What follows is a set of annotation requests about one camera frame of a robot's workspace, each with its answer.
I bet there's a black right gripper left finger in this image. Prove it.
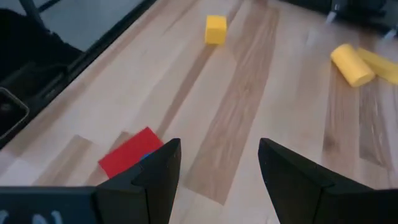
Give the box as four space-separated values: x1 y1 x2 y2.
93 138 182 224

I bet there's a yellow cube block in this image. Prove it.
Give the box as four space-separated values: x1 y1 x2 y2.
204 14 228 46

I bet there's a black bulky object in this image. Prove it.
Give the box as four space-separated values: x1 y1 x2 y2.
0 8 83 90

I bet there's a dark rounded-corner device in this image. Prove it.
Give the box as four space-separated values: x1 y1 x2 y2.
0 86 30 141

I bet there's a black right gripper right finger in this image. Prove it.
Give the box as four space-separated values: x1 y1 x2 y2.
257 138 398 224

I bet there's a yellow cylinder block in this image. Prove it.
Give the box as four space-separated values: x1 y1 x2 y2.
330 43 376 88

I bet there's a black aluminium table frame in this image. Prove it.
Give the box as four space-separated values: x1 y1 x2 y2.
0 0 159 150

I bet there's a red rectangular block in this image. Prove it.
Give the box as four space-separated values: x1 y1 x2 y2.
98 126 165 179

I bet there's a yellow long block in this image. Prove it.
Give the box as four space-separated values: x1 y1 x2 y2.
356 47 398 85

